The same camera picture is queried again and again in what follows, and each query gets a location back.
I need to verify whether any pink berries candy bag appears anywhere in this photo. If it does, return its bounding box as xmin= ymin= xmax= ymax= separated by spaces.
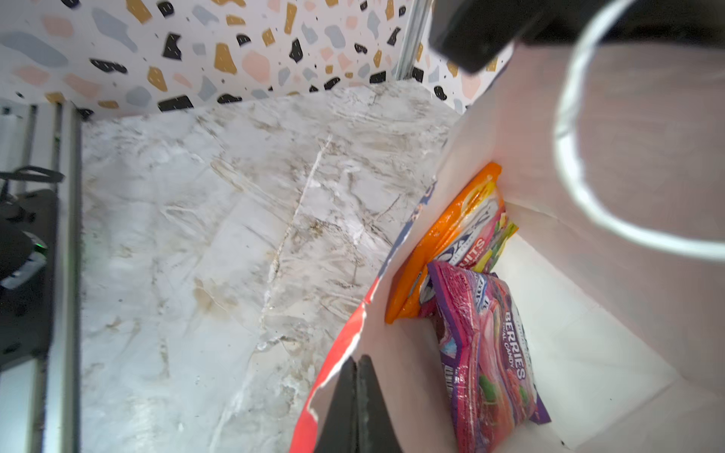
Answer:
xmin=428 ymin=262 xmax=551 ymax=452

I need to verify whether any red paper bag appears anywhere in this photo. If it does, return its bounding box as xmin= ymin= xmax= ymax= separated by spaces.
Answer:
xmin=290 ymin=1 xmax=724 ymax=452

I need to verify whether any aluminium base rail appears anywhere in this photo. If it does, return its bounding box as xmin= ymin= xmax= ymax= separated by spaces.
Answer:
xmin=1 ymin=99 xmax=81 ymax=452

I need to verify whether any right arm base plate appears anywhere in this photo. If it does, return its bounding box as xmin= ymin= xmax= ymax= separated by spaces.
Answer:
xmin=1 ymin=189 xmax=58 ymax=370

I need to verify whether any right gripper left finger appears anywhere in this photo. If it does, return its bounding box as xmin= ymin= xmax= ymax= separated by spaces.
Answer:
xmin=315 ymin=358 xmax=358 ymax=453

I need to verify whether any left corner aluminium post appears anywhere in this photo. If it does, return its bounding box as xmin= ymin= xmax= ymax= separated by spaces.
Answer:
xmin=392 ymin=0 xmax=432 ymax=80

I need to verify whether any orange fruits candy bag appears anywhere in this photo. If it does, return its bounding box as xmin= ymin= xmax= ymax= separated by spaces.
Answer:
xmin=385 ymin=162 xmax=518 ymax=324

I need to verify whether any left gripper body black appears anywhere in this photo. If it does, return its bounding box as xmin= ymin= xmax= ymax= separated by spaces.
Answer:
xmin=429 ymin=0 xmax=724 ymax=74

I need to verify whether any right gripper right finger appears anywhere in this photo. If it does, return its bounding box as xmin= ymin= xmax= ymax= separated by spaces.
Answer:
xmin=356 ymin=355 xmax=402 ymax=453

